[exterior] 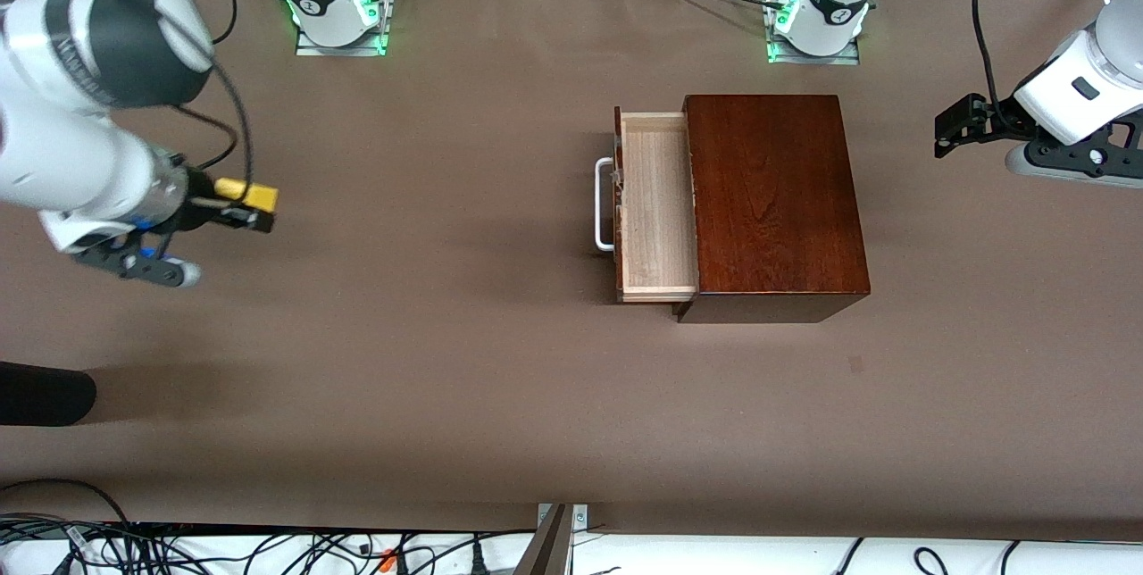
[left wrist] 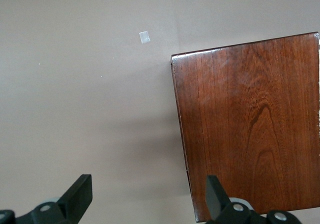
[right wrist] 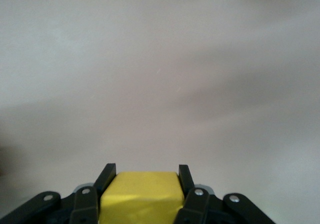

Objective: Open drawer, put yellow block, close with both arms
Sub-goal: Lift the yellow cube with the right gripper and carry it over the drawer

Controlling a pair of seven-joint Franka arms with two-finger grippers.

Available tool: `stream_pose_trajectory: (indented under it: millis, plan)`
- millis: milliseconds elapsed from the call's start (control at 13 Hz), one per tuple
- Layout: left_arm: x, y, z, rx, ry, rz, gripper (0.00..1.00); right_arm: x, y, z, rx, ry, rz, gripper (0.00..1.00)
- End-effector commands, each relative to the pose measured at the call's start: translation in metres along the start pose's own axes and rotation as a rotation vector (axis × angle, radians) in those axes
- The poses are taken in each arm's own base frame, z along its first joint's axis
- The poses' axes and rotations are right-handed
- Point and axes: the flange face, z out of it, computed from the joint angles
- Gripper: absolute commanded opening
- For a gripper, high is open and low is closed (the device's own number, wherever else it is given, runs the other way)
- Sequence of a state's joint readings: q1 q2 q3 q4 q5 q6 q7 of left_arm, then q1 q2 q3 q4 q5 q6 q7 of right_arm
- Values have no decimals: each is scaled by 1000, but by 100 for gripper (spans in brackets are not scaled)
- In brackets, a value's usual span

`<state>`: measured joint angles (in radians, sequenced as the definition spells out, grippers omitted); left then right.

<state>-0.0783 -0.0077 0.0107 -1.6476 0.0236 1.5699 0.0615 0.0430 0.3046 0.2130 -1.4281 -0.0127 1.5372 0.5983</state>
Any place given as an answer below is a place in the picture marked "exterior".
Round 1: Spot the yellow block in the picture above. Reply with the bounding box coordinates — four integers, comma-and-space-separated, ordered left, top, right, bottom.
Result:
214, 178, 279, 213

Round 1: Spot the dark brown wooden cabinet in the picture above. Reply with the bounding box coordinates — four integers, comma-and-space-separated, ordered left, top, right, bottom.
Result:
674, 94, 872, 324

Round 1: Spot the black rounded object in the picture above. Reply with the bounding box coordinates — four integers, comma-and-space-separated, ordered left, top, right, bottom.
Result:
0, 361, 97, 427

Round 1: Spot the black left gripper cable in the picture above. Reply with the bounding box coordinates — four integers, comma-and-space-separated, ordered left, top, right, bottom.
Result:
971, 0, 1014, 112

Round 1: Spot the black looped floor cable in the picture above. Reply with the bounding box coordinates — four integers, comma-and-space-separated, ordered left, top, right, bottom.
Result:
0, 478, 135, 529

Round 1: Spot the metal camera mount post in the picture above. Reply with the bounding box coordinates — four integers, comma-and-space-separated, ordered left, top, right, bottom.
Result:
513, 504, 590, 575

